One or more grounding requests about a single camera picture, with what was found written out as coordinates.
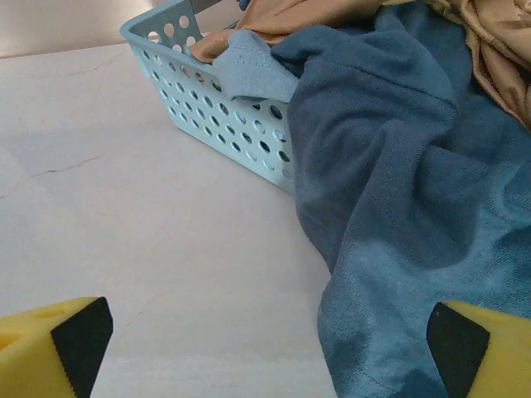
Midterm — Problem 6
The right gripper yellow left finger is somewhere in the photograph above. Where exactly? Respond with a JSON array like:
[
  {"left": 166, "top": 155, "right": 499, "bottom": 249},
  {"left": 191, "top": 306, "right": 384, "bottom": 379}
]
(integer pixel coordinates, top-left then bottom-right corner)
[{"left": 0, "top": 296, "right": 114, "bottom": 398}]

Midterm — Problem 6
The tan t-shirt with print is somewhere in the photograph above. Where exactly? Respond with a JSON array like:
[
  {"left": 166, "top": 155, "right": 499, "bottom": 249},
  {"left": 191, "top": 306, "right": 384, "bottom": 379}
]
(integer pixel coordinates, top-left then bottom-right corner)
[{"left": 189, "top": 0, "right": 531, "bottom": 129}]

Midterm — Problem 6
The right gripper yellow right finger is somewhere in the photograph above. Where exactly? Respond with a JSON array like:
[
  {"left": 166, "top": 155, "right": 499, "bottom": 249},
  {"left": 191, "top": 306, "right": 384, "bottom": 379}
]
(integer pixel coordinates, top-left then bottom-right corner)
[{"left": 426, "top": 301, "right": 531, "bottom": 398}]

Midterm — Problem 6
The light blue t-shirt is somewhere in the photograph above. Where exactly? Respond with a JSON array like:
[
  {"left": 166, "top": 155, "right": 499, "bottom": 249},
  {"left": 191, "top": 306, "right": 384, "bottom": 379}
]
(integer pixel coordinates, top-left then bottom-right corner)
[{"left": 213, "top": 31, "right": 300, "bottom": 104}]

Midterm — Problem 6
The dark blue t-shirt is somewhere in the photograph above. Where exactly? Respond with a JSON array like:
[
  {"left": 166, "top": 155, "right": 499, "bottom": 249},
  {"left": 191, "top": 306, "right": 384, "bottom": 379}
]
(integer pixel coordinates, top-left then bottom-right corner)
[{"left": 270, "top": 2, "right": 531, "bottom": 398}]

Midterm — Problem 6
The light blue perforated plastic basket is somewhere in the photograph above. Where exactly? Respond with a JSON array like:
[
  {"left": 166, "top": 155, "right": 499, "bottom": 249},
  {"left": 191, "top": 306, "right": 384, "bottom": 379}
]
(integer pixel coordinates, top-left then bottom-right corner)
[{"left": 119, "top": 0, "right": 298, "bottom": 195}]

